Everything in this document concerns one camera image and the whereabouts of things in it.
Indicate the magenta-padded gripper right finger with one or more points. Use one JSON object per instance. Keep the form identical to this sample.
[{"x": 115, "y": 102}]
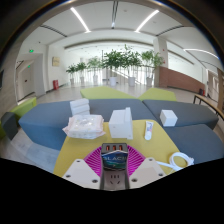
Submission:
[{"x": 146, "y": 171}]

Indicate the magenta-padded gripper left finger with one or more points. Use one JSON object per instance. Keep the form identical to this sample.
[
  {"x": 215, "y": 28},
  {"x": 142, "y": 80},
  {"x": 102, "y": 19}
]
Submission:
[{"x": 81, "y": 173}]

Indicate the dark charger with blue label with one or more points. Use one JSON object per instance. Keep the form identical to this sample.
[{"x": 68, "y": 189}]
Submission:
[{"x": 114, "y": 159}]

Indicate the white cream tube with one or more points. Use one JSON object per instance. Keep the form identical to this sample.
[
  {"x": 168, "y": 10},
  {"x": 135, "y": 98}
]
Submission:
[{"x": 148, "y": 130}]

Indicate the wet wipes pack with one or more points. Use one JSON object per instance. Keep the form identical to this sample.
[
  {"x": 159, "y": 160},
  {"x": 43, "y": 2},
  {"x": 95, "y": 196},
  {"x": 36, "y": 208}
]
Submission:
[{"x": 83, "y": 126}]

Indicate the white tissue box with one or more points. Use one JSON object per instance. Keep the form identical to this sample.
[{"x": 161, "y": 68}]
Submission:
[{"x": 118, "y": 125}]

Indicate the grey upholstered bench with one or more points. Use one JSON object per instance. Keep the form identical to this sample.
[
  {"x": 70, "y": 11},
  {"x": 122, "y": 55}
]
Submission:
[
  {"x": 193, "y": 113},
  {"x": 196, "y": 143}
]

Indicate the small white cube box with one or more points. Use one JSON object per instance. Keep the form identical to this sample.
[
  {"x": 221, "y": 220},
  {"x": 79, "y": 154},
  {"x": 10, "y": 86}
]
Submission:
[{"x": 168, "y": 118}]

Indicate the large blue-grey bench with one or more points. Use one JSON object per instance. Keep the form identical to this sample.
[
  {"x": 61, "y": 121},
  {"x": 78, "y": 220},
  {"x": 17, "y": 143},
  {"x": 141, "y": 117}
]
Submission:
[{"x": 46, "y": 120}]

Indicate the stack of white tissue packs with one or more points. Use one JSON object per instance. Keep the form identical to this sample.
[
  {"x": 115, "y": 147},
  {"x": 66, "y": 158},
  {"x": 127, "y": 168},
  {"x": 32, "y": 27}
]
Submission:
[{"x": 79, "y": 106}]

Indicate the green upholstered bench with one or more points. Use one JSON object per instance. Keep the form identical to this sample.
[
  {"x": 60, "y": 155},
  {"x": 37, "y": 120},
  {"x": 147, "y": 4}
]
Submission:
[
  {"x": 158, "y": 95},
  {"x": 103, "y": 92}
]

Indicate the dark grey cube stool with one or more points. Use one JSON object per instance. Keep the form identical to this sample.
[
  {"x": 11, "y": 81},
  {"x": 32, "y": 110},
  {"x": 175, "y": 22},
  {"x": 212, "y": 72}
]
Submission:
[{"x": 9, "y": 125}]

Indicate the long green bench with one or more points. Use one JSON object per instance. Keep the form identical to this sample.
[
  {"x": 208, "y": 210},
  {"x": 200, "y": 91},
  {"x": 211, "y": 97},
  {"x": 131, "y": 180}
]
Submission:
[{"x": 25, "y": 106}]

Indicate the red fire extinguisher box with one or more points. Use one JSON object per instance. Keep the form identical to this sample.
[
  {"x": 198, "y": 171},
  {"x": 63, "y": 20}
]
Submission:
[{"x": 55, "y": 84}]

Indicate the black-framed wooden bench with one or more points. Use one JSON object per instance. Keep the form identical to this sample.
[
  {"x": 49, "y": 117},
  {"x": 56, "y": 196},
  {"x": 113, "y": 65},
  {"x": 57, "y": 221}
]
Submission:
[{"x": 205, "y": 99}]

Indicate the group of potted plants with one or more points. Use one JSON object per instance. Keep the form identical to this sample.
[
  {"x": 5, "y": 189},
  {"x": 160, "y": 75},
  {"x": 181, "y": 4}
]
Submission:
[{"x": 113, "y": 60}]

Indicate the green exit sign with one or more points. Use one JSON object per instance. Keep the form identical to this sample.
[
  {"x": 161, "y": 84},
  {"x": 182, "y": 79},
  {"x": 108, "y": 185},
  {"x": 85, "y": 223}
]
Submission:
[{"x": 31, "y": 51}]

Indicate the group of ceiling lights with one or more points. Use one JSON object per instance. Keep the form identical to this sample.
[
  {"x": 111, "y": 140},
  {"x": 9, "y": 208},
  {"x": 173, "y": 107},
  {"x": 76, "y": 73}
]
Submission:
[{"x": 80, "y": 19}]

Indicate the framed wall picture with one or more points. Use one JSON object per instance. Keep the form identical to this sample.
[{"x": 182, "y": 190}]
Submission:
[{"x": 56, "y": 61}]

